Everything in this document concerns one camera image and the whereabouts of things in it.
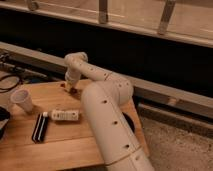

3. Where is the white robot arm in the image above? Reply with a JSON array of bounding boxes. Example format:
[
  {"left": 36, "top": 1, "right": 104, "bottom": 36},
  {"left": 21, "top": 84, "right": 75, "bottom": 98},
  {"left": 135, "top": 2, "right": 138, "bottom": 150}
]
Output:
[{"left": 65, "top": 52, "right": 154, "bottom": 171}]

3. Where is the white rectangular remote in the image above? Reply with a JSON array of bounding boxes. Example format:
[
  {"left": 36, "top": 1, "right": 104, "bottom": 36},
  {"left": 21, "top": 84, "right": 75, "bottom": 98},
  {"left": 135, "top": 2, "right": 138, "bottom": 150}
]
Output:
[{"left": 51, "top": 110, "right": 79, "bottom": 121}]

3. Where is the translucent plastic cup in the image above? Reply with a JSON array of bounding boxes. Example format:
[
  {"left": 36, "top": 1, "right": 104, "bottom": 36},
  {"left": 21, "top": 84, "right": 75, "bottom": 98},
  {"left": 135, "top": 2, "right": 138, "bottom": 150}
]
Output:
[{"left": 10, "top": 89, "right": 33, "bottom": 113}]

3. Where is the black round bowl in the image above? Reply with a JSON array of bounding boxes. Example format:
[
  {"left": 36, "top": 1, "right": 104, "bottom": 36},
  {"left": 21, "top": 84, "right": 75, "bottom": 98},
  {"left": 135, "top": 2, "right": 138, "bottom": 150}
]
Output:
[{"left": 123, "top": 113, "right": 135, "bottom": 132}]

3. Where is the dark object at left edge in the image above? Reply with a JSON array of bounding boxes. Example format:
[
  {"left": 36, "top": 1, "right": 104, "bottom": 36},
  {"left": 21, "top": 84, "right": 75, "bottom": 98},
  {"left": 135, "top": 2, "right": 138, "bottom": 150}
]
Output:
[{"left": 0, "top": 106, "right": 10, "bottom": 139}]

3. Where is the black cable loop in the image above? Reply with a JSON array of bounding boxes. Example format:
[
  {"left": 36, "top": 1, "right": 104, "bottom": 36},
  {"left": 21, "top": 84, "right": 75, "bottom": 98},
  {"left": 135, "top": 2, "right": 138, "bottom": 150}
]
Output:
[{"left": 0, "top": 73, "right": 24, "bottom": 94}]

